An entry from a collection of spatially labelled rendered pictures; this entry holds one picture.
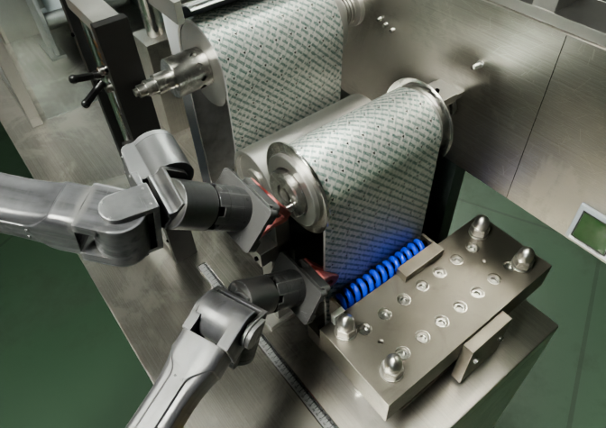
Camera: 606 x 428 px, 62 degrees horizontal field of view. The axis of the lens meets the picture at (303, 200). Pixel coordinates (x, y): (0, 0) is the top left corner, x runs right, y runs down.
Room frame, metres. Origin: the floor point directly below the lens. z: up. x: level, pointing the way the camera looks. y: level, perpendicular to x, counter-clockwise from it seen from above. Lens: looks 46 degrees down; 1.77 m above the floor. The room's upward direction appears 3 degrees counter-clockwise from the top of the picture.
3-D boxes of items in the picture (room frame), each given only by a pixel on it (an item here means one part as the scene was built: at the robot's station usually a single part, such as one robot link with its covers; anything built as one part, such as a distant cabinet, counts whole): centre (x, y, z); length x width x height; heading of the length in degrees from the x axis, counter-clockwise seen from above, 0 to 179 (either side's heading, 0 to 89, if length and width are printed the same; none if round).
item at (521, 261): (0.53, -0.38, 1.05); 0.04 x 0.04 x 0.04
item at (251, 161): (0.69, -0.02, 1.18); 0.26 x 0.12 x 0.12; 126
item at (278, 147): (0.52, 0.01, 1.25); 0.15 x 0.01 x 0.15; 36
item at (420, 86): (0.67, -0.20, 1.25); 0.15 x 0.01 x 0.15; 36
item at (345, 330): (0.41, -0.06, 1.05); 0.04 x 0.04 x 0.04
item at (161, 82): (0.68, 0.22, 1.34); 0.06 x 0.03 x 0.03; 126
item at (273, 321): (0.53, 0.06, 1.05); 0.06 x 0.05 x 0.31; 126
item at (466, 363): (0.40, -0.29, 0.97); 0.10 x 0.03 x 0.11; 126
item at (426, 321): (0.47, -0.23, 1.00); 0.40 x 0.16 x 0.06; 126
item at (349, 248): (0.54, -0.12, 1.11); 0.23 x 0.01 x 0.18; 126
